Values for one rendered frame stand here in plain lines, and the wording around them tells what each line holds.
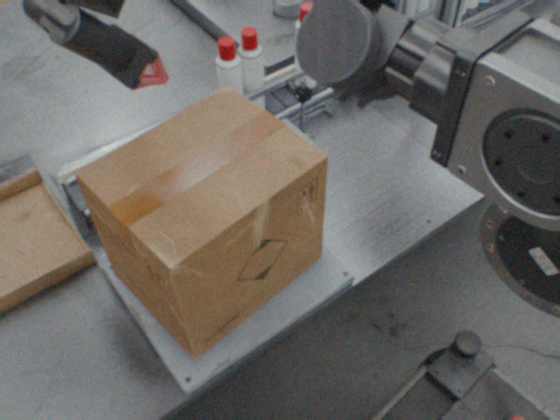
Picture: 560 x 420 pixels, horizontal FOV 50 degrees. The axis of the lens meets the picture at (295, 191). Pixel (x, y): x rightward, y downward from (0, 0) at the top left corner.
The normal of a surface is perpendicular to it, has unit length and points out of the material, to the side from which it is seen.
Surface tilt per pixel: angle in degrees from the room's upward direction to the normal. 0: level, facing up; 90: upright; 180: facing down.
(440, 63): 45
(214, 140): 0
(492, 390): 0
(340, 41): 51
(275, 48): 0
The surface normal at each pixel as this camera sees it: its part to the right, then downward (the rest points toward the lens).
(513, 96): -0.73, 0.51
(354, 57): -0.56, -0.03
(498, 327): 0.00, -0.66
